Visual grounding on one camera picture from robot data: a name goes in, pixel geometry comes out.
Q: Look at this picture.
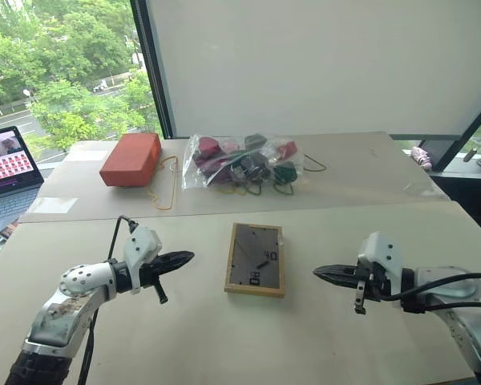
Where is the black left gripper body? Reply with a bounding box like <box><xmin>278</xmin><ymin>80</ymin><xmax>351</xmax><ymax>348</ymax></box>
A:
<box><xmin>138</xmin><ymin>256</ymin><xmax>169</xmax><ymax>305</ymax></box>

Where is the maroon item in bag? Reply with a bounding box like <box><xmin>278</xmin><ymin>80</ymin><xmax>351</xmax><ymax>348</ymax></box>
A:
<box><xmin>196</xmin><ymin>136</ymin><xmax>220</xmax><ymax>156</ymax></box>

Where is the brown patterned small object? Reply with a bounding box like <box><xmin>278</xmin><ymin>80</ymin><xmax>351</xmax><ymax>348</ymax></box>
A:
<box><xmin>0</xmin><ymin>223</ymin><xmax>20</xmax><ymax>242</ymax></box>

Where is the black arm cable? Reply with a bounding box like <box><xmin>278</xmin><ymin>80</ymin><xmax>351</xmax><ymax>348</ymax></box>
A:
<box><xmin>77</xmin><ymin>215</ymin><xmax>139</xmax><ymax>385</ymax></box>
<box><xmin>379</xmin><ymin>273</ymin><xmax>481</xmax><ymax>314</ymax></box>

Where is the red item in bag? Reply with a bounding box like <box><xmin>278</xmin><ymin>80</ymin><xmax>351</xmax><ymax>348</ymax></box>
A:
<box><xmin>277</xmin><ymin>140</ymin><xmax>298</xmax><ymax>160</ymax></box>

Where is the wooden picture frame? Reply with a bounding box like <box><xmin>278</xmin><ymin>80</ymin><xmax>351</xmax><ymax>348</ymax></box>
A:
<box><xmin>223</xmin><ymin>222</ymin><xmax>287</xmax><ymax>300</ymax></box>

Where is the open laptop computer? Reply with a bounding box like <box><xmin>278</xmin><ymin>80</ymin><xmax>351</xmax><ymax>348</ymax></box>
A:
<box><xmin>0</xmin><ymin>125</ymin><xmax>46</xmax><ymax>247</ymax></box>

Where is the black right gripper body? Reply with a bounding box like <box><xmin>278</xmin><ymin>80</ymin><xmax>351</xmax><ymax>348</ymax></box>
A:
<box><xmin>352</xmin><ymin>260</ymin><xmax>390</xmax><ymax>315</ymax></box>

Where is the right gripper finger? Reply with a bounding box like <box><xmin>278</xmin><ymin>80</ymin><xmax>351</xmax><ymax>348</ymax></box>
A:
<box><xmin>315</xmin><ymin>274</ymin><xmax>358</xmax><ymax>288</ymax></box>
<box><xmin>313</xmin><ymin>263</ymin><xmax>358</xmax><ymax>278</ymax></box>

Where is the black window frame post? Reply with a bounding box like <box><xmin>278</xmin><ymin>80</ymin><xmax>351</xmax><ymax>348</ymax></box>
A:
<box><xmin>418</xmin><ymin>91</ymin><xmax>481</xmax><ymax>174</ymax></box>
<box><xmin>129</xmin><ymin>0</ymin><xmax>174</xmax><ymax>140</ymax></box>

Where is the pink plush object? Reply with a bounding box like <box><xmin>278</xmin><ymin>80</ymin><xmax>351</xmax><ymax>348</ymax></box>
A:
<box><xmin>410</xmin><ymin>145</ymin><xmax>433</xmax><ymax>173</ymax></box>

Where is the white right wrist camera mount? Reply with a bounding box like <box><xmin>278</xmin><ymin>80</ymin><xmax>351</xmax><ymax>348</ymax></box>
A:
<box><xmin>355</xmin><ymin>231</ymin><xmax>405</xmax><ymax>302</ymax></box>

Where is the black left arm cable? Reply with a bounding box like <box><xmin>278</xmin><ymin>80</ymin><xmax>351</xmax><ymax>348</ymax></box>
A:
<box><xmin>77</xmin><ymin>215</ymin><xmax>139</xmax><ymax>385</ymax></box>

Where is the white panel board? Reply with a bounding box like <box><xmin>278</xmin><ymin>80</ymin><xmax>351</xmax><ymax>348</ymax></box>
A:
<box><xmin>145</xmin><ymin>0</ymin><xmax>481</xmax><ymax>140</ymax></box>

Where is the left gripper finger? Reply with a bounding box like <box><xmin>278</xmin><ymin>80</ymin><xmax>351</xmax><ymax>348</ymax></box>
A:
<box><xmin>161</xmin><ymin>258</ymin><xmax>192</xmax><ymax>275</ymax></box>
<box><xmin>161</xmin><ymin>250</ymin><xmax>196</xmax><ymax>264</ymax></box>

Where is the dark green item in bag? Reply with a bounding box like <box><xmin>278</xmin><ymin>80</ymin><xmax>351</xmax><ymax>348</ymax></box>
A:
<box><xmin>244</xmin><ymin>133</ymin><xmax>269</xmax><ymax>150</ymax></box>

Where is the clear plastic bag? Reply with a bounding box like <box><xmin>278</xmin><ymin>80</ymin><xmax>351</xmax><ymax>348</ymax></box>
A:
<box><xmin>181</xmin><ymin>132</ymin><xmax>306</xmax><ymax>198</ymax></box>

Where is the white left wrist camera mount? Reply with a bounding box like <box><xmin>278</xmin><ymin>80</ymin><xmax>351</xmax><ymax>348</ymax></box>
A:
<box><xmin>123</xmin><ymin>225</ymin><xmax>163</xmax><ymax>296</ymax></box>

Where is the orange rectangular block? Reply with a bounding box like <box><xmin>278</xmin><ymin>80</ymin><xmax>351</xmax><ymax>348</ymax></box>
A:
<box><xmin>99</xmin><ymin>132</ymin><xmax>163</xmax><ymax>188</ymax></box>

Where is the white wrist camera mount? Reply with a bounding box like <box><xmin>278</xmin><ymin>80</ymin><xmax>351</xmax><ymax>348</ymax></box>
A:
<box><xmin>123</xmin><ymin>225</ymin><xmax>163</xmax><ymax>296</ymax></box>
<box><xmin>355</xmin><ymin>231</ymin><xmax>405</xmax><ymax>302</ymax></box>

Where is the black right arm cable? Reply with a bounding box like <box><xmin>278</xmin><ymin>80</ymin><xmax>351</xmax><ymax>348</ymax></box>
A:
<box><xmin>379</xmin><ymin>273</ymin><xmax>481</xmax><ymax>314</ymax></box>

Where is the long yellow rubber band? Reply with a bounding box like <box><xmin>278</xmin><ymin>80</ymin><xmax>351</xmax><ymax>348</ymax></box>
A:
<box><xmin>145</xmin><ymin>155</ymin><xmax>180</xmax><ymax>211</ymax></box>

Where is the short yellow rubber band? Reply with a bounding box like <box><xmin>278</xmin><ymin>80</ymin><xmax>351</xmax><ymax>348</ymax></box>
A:
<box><xmin>303</xmin><ymin>153</ymin><xmax>329</xmax><ymax>173</ymax></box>

